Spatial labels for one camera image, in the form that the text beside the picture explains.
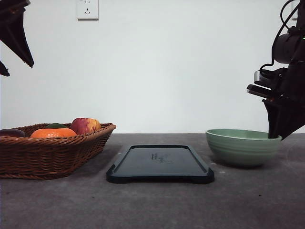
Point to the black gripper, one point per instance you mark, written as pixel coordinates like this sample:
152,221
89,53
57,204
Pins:
285,100

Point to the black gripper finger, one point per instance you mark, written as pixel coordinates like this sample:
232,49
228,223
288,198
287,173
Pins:
12,33
3,70

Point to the green ribbed bowl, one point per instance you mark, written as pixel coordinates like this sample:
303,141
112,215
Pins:
242,147

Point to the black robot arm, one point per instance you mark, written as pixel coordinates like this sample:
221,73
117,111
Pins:
290,46

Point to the brown wicker basket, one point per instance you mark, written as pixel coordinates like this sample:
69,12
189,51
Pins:
50,153

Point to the dark purple fruit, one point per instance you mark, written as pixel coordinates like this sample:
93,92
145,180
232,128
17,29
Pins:
12,132

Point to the green avocado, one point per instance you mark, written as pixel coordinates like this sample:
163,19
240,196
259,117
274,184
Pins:
55,125

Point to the orange tangerine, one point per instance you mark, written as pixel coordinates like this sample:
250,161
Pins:
53,133

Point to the red yellow apple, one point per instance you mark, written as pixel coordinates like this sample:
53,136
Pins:
85,125

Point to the dark rectangular tray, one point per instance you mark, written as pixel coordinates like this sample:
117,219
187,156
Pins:
160,164

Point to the white wall socket left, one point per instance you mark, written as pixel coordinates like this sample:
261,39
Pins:
87,11

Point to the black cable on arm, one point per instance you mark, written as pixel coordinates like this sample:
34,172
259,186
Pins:
284,23

